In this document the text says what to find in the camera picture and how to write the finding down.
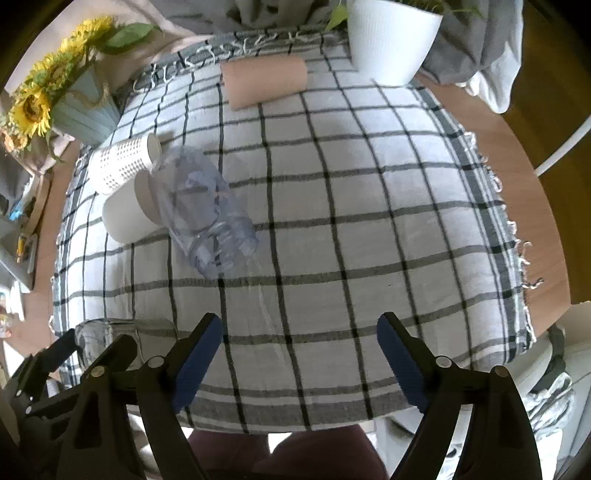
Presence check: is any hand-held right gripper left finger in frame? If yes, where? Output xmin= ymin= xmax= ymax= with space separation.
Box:
xmin=55 ymin=313 xmax=223 ymax=480

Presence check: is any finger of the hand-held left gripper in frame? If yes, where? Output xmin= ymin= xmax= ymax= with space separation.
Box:
xmin=25 ymin=333 xmax=140 ymax=418
xmin=9 ymin=329 xmax=78 ymax=394

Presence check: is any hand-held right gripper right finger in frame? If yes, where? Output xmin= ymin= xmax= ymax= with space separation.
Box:
xmin=376 ymin=312 xmax=543 ymax=480

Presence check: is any clear glass cup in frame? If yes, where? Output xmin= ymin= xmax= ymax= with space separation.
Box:
xmin=74 ymin=318 xmax=178 ymax=371

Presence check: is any white paper cup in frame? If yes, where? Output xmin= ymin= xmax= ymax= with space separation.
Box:
xmin=102 ymin=172 xmax=163 ymax=244

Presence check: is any white perforated cup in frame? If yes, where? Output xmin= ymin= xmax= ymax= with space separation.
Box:
xmin=88 ymin=133 xmax=163 ymax=195

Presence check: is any cluttered white shelf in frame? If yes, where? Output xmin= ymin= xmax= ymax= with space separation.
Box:
xmin=0 ymin=175 xmax=52 ymax=333

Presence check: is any checkered grey white tablecloth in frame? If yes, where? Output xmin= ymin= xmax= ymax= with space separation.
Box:
xmin=48 ymin=30 xmax=536 ymax=437

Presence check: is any white grey patterned cloth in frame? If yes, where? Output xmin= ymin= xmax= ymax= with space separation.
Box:
xmin=526 ymin=369 xmax=578 ymax=432

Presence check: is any clear plastic bottle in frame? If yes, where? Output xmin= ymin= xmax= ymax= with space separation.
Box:
xmin=150 ymin=147 xmax=258 ymax=279

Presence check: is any light blue pleated vase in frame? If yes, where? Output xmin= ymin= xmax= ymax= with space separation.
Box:
xmin=50 ymin=65 xmax=122 ymax=145

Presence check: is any yellow sunflower bouquet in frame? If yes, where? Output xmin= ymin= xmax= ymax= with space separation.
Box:
xmin=0 ymin=16 xmax=160 ymax=154

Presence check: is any white curved tube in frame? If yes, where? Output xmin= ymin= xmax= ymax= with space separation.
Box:
xmin=534 ymin=115 xmax=591 ymax=176

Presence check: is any white ribbed plant pot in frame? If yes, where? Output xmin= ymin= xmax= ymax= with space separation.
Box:
xmin=346 ymin=0 xmax=444 ymax=86

